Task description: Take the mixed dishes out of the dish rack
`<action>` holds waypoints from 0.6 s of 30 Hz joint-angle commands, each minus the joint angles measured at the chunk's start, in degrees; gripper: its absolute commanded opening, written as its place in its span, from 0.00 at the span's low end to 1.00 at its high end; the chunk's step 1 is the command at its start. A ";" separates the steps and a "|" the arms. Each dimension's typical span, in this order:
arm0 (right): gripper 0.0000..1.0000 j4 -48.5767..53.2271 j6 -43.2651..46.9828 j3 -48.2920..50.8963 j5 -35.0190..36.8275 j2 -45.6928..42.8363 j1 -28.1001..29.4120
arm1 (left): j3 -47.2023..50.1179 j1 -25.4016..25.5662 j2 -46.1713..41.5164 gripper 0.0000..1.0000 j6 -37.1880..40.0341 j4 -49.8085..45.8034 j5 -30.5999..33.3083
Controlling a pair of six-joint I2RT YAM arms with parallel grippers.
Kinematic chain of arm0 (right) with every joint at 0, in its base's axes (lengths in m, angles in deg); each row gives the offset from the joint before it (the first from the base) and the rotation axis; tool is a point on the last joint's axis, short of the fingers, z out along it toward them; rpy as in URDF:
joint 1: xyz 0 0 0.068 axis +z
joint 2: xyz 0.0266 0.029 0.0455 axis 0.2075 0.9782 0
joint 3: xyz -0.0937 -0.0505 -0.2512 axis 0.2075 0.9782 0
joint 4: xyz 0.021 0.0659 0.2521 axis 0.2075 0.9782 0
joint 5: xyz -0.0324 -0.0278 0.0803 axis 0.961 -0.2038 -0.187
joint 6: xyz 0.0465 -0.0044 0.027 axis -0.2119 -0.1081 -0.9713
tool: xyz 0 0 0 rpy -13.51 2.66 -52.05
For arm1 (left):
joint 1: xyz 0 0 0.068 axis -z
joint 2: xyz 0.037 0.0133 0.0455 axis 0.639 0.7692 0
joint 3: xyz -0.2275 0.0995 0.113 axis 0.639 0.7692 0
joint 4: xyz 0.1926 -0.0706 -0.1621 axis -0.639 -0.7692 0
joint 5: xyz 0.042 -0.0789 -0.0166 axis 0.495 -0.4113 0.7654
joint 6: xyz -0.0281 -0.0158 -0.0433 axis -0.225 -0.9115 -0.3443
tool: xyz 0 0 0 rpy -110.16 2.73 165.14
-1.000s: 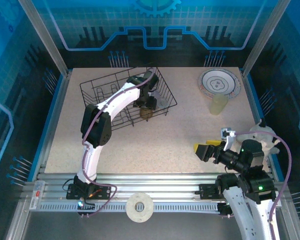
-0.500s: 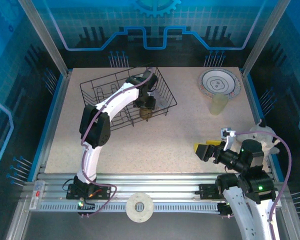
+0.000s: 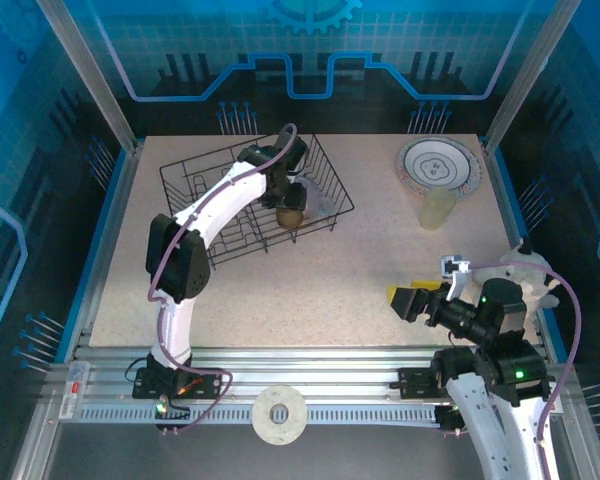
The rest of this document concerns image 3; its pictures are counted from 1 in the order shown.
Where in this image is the grey slotted cable duct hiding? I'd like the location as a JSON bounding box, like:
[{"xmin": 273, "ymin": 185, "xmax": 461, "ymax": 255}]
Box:
[{"xmin": 77, "ymin": 403, "xmax": 444, "ymax": 427}]

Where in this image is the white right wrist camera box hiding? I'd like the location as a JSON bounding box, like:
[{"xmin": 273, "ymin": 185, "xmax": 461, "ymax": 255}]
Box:
[{"xmin": 438, "ymin": 253, "xmax": 474, "ymax": 301}]

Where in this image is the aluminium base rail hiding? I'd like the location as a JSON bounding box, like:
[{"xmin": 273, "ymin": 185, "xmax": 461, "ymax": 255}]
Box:
[{"xmin": 44, "ymin": 344, "xmax": 579, "ymax": 404}]

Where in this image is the amber brown cup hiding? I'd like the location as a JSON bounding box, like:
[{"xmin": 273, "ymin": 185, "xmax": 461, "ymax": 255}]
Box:
[{"xmin": 275, "ymin": 208, "xmax": 310, "ymax": 231}]

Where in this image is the colourful speckled plate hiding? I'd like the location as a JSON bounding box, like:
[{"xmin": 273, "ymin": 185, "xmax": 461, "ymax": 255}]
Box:
[{"xmin": 397, "ymin": 137, "xmax": 483, "ymax": 201}]

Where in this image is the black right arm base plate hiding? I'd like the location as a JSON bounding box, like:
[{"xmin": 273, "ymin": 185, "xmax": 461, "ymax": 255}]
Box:
[{"xmin": 396, "ymin": 366, "xmax": 490, "ymax": 401}]

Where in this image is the small white red sticker label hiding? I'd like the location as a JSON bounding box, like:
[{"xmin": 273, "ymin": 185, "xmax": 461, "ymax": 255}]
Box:
[{"xmin": 59, "ymin": 363, "xmax": 92, "ymax": 421}]

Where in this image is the frosted pale green cup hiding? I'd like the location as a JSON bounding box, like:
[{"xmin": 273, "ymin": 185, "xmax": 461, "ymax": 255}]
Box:
[{"xmin": 418, "ymin": 187, "xmax": 456, "ymax": 231}]

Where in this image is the grey white plush toy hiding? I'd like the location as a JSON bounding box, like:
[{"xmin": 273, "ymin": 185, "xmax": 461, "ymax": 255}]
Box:
[{"xmin": 497, "ymin": 238, "xmax": 564, "ymax": 321}]

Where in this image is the aluminium frame post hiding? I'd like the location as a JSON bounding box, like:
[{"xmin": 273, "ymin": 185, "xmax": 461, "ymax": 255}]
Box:
[
  {"xmin": 34, "ymin": 0, "xmax": 142, "ymax": 154},
  {"xmin": 481, "ymin": 0, "xmax": 584, "ymax": 154}
]

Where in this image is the black controller board with light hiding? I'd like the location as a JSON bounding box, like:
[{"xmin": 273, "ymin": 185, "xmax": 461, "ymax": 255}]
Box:
[
  {"xmin": 152, "ymin": 394, "xmax": 192, "ymax": 437},
  {"xmin": 433, "ymin": 402, "xmax": 474, "ymax": 436}
]

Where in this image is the black wire dish rack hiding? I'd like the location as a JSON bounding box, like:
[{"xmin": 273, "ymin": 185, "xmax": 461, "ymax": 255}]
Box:
[{"xmin": 158, "ymin": 132, "xmax": 355, "ymax": 271}]

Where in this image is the white tape roll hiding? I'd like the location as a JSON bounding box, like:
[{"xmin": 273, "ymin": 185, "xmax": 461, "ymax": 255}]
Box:
[{"xmin": 251, "ymin": 383, "xmax": 309, "ymax": 446}]

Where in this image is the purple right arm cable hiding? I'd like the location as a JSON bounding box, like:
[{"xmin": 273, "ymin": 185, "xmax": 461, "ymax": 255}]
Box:
[{"xmin": 442, "ymin": 259, "xmax": 582, "ymax": 480}]

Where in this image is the white plate with blue pattern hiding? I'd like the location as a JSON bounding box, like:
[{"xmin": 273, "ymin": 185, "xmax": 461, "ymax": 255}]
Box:
[{"xmin": 402, "ymin": 139, "xmax": 474, "ymax": 191}]

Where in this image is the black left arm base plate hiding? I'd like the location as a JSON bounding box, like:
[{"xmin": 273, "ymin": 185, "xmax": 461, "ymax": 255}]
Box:
[{"xmin": 132, "ymin": 366, "xmax": 225, "ymax": 401}]

